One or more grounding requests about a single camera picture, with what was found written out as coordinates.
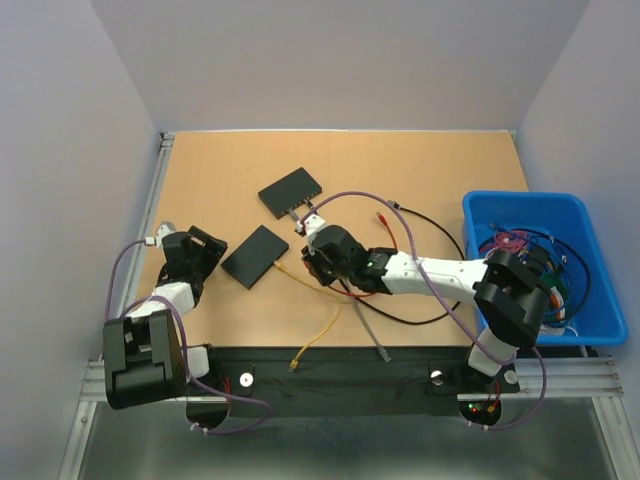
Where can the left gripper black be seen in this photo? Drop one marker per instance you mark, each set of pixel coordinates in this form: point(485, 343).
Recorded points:
point(213, 249)

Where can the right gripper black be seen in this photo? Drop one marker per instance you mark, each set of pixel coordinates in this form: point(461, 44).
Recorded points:
point(312, 253)

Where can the black box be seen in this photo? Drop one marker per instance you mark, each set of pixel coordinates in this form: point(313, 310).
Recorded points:
point(250, 261)

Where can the black network switch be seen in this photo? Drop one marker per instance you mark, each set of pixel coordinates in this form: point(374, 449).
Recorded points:
point(289, 192)

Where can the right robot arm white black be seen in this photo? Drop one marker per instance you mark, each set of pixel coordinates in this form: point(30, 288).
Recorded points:
point(511, 296)

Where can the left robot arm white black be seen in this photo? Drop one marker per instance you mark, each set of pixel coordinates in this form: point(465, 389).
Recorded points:
point(145, 352)

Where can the blue plastic bin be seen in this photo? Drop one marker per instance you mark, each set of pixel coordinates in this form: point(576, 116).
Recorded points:
point(559, 223)

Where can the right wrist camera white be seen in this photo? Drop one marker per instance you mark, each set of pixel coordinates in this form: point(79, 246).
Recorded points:
point(310, 226)

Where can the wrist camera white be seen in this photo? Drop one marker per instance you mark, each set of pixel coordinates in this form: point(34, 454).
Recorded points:
point(310, 226)
point(164, 229)

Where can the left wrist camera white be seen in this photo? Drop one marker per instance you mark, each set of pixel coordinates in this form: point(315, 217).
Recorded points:
point(164, 229)

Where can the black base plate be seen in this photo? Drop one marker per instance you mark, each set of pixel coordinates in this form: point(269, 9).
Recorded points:
point(348, 381)

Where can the aluminium frame rail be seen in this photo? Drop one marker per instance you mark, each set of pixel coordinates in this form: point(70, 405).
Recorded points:
point(91, 389)

